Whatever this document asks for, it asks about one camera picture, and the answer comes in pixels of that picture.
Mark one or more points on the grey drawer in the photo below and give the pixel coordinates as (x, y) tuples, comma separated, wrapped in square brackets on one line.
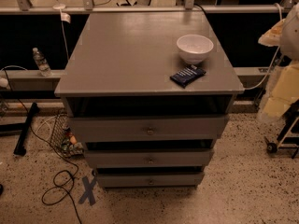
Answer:
[(127, 181), (141, 129), (147, 159)]

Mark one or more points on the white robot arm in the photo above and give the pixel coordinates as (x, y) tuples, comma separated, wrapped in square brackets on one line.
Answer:
[(283, 88)]

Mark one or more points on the grey drawer cabinet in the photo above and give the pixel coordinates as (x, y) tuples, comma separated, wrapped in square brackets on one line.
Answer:
[(121, 68)]

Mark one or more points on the grey top drawer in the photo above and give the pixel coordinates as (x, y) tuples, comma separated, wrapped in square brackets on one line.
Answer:
[(141, 129)]

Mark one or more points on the grey bottom drawer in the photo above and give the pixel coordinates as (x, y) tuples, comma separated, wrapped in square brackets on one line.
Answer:
[(127, 181)]

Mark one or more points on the dark blue snack packet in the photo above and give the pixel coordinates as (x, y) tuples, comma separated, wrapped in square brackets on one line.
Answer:
[(187, 75)]

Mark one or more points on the white ceramic bowl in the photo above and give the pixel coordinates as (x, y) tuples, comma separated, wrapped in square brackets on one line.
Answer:
[(193, 49)]

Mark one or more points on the blue tape cross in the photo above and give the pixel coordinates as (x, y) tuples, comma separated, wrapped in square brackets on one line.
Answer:
[(88, 192)]

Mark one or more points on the clear plastic water bottle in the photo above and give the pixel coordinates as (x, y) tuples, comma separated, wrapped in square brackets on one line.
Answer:
[(41, 62)]

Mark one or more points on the black bar on floor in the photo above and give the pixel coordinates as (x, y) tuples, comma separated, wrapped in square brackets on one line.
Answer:
[(19, 148)]

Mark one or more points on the wheeled cart base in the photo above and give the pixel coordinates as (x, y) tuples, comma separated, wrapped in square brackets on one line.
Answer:
[(288, 138)]

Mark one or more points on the wire mesh basket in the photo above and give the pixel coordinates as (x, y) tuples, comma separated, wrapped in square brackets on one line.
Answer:
[(62, 139)]

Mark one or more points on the white lamp with cord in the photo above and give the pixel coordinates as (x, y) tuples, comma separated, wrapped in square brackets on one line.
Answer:
[(65, 17)]

